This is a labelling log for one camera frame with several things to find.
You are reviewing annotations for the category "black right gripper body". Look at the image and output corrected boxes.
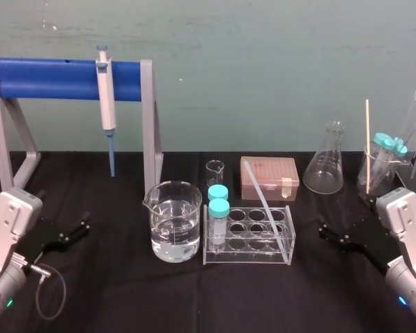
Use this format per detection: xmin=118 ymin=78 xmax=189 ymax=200
xmin=346 ymin=214 xmax=401 ymax=275

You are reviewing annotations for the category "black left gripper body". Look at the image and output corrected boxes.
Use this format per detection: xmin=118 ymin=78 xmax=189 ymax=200
xmin=19 ymin=218 xmax=70 ymax=266

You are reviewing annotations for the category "clear glass stirring rod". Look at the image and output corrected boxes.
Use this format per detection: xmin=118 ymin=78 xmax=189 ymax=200
xmin=244 ymin=164 xmax=288 ymax=264

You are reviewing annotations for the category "glass beaker holding tubes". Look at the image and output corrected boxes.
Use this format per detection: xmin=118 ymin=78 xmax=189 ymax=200
xmin=357 ymin=144 xmax=403 ymax=196

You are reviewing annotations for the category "glass conical flask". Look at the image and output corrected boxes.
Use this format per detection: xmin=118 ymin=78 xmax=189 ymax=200
xmin=303 ymin=119 xmax=345 ymax=194

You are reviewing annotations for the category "clear tube with teal cap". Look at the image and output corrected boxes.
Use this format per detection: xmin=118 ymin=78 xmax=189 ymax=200
xmin=371 ymin=133 xmax=397 ymax=188
xmin=391 ymin=137 xmax=409 ymax=164
xmin=207 ymin=185 xmax=229 ymax=203
xmin=207 ymin=198 xmax=231 ymax=253

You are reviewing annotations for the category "thin wooden stick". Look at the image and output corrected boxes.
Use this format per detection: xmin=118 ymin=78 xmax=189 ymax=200
xmin=365 ymin=99 xmax=372 ymax=194

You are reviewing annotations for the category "pink pipette tip box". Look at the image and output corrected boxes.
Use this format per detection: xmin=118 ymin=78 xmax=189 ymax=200
xmin=240 ymin=155 xmax=301 ymax=201

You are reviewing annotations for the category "black table cloth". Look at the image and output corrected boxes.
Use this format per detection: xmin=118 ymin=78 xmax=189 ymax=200
xmin=0 ymin=151 xmax=416 ymax=333

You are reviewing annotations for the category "clear acrylic tube rack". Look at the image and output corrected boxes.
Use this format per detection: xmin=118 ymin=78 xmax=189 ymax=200
xmin=202 ymin=205 xmax=295 ymax=266

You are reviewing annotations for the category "large glass beaker with water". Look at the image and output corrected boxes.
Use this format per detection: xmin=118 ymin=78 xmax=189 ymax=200
xmin=141 ymin=180 xmax=204 ymax=264

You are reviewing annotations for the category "grey pipette stand blue bar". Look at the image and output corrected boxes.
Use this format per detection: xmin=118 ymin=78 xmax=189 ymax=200
xmin=0 ymin=53 xmax=166 ymax=196

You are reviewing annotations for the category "white pipette with blue tip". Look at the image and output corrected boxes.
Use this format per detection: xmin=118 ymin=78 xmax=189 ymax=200
xmin=95 ymin=44 xmax=121 ymax=178

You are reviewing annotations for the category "small empty glass beaker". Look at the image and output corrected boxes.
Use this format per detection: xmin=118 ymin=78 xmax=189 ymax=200
xmin=205 ymin=159 xmax=225 ymax=190

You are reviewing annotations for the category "thin dark wrist cable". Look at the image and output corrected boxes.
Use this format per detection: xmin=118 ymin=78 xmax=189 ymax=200
xmin=24 ymin=262 xmax=67 ymax=320

